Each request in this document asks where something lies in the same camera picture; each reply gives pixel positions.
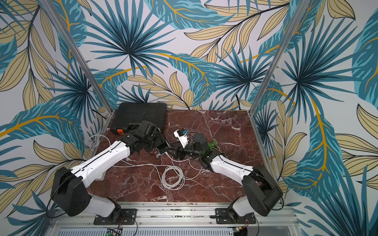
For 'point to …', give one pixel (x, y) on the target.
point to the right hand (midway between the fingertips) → (160, 155)
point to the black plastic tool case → (136, 112)
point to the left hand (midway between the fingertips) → (161, 141)
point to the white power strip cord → (95, 142)
